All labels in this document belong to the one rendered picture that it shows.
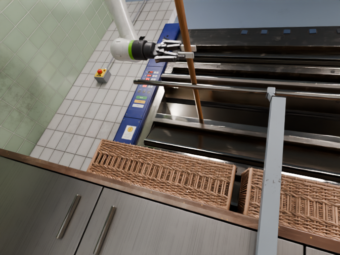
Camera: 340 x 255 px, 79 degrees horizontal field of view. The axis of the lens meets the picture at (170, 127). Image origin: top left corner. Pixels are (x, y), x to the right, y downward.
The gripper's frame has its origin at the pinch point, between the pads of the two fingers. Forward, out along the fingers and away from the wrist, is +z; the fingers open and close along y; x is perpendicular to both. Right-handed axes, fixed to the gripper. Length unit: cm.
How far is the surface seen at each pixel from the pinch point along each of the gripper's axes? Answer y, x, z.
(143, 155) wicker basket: 49.0, -6.2, -5.8
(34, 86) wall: 9, -30, -122
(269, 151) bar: 43, 5, 36
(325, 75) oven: -44, -56, 73
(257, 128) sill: 3, -55, 37
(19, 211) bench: 80, -2, -42
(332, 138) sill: 3, -55, 75
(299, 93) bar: 4, -18, 49
